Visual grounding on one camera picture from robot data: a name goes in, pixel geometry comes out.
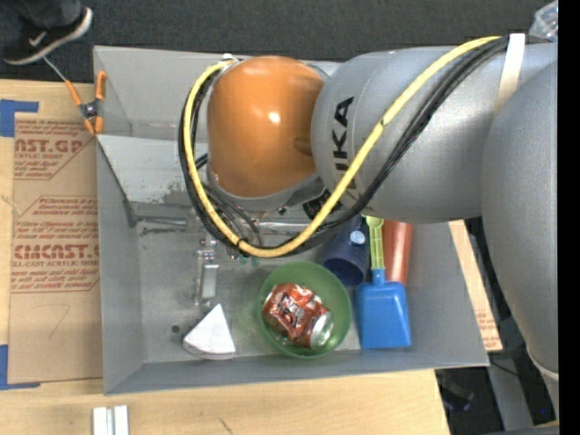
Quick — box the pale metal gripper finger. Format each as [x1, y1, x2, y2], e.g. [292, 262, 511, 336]
[196, 247, 220, 307]

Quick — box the white wedge block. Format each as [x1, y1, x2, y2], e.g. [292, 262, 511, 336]
[181, 303, 237, 362]

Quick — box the grey metal bin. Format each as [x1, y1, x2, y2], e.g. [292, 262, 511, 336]
[92, 45, 491, 396]

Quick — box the crushed orange drink can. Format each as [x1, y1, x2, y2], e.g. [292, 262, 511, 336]
[261, 282, 336, 351]

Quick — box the dark blue cup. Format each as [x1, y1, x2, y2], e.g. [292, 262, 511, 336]
[322, 217, 371, 288]

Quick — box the green plastic bowl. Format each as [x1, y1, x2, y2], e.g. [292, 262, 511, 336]
[258, 260, 353, 360]

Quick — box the brown cardboard board, red print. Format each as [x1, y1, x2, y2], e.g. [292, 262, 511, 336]
[0, 78, 505, 387]

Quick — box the orange cup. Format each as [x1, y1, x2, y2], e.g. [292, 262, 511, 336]
[382, 218, 415, 288]

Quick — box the person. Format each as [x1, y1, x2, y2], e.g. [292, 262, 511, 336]
[0, 0, 95, 67]

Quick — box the black cylinder on white bracket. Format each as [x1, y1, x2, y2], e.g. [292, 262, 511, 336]
[301, 190, 335, 221]

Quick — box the blue scoop with green handle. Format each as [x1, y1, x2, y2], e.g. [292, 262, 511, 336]
[354, 215, 414, 351]

